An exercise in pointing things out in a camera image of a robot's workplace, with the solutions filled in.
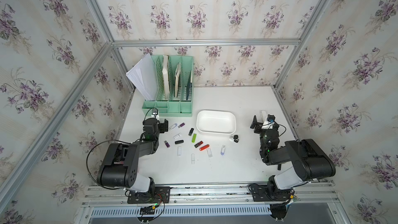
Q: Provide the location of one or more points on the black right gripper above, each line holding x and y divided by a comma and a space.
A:
257, 126

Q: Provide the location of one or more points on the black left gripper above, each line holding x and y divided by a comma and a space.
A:
163, 126

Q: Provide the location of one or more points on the white silver usb drive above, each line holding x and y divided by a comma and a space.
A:
177, 136

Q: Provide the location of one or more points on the dark purple usb drive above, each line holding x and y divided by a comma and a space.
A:
167, 144

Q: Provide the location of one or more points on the white blue usb drive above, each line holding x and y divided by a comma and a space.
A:
223, 150

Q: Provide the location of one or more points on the white green-band usb drive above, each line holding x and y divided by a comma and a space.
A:
193, 158

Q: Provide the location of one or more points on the white clear usb drive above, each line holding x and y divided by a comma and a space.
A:
209, 152

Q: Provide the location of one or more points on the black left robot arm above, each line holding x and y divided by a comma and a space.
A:
119, 168

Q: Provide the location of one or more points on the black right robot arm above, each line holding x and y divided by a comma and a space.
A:
308, 160

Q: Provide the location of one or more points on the black oblong usb drive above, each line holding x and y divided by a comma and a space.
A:
179, 142

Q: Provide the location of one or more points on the small black usb drive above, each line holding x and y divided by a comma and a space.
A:
191, 131

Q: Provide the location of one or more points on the green usb drive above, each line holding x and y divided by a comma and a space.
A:
194, 138

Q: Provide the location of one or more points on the red black swivel usb drive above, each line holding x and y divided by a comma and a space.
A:
198, 144

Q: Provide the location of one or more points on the white storage box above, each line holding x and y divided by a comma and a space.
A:
216, 122

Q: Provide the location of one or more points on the red translucent usb drive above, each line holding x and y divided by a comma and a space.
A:
204, 147

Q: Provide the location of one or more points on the white eraser stick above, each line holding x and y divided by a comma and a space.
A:
264, 115

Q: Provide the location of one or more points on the black binder clip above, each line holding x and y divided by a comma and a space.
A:
234, 138

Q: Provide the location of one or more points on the green desk file organizer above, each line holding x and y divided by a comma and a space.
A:
181, 106

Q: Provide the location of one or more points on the white book in organizer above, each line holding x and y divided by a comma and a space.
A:
165, 73

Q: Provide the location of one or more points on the white paper stack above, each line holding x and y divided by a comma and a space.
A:
144, 77

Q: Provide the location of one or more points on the beige notebook in organizer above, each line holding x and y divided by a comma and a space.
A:
177, 78

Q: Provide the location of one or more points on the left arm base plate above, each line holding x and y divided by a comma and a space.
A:
154, 195

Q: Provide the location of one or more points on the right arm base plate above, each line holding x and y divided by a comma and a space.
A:
270, 192

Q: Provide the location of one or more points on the aluminium frame rail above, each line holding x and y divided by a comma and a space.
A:
207, 42

